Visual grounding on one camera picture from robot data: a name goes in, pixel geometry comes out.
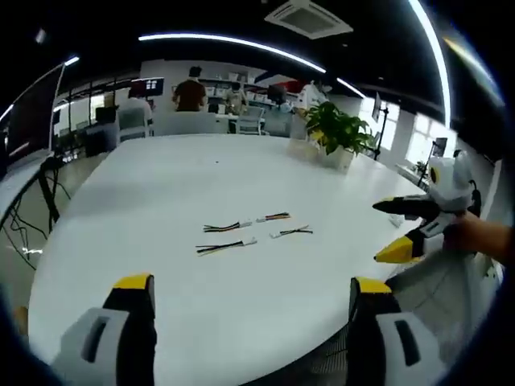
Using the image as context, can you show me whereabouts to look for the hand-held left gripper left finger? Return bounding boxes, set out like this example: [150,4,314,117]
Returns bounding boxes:
[51,273,159,386]

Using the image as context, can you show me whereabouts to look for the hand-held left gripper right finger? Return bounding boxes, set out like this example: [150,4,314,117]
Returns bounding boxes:
[346,276,448,386]

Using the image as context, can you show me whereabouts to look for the JST connector with dark wires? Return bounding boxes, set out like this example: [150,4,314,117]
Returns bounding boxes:
[268,224,313,239]

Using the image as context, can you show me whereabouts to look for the JST connector with coloured wires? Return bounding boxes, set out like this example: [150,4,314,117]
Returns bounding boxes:
[203,220,253,234]
[255,211,292,224]

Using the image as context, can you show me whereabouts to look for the JST connector with long wires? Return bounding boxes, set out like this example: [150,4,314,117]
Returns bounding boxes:
[195,237,259,257]

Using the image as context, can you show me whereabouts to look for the person's right hand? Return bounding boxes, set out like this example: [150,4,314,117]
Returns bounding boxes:
[442,211,515,266]

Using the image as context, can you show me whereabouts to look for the black mesh chair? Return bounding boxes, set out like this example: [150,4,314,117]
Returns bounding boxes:
[309,321,350,386]

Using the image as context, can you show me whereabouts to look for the person's grey clothing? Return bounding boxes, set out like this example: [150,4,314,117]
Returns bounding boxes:
[385,248,505,365]

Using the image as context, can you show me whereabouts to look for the black tripod stand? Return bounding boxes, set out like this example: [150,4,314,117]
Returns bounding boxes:
[371,91,390,162]

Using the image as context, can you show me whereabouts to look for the green potted plant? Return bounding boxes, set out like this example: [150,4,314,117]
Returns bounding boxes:
[302,100,376,157]

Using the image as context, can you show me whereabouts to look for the white planter box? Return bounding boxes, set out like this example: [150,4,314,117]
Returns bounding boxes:
[286,135,356,173]

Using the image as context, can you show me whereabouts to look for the long ceiling light strip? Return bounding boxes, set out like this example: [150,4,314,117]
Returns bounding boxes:
[407,0,452,126]
[138,33,328,74]

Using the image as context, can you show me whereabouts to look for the side desk with black legs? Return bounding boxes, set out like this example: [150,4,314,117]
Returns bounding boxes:
[0,154,74,258]

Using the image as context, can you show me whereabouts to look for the white mesh office chair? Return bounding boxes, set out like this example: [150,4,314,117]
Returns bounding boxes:
[236,105,267,136]

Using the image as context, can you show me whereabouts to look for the grey office chair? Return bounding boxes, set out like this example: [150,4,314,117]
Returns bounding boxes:
[117,107,147,142]

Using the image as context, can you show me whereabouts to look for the ceiling air conditioner unit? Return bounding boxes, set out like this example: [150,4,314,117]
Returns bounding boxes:
[263,0,355,40]

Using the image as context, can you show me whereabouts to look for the dark computer monitor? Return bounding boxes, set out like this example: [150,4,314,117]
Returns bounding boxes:
[6,63,68,160]

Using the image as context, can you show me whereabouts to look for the wall display screen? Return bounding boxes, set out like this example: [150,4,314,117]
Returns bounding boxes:
[131,76,166,98]

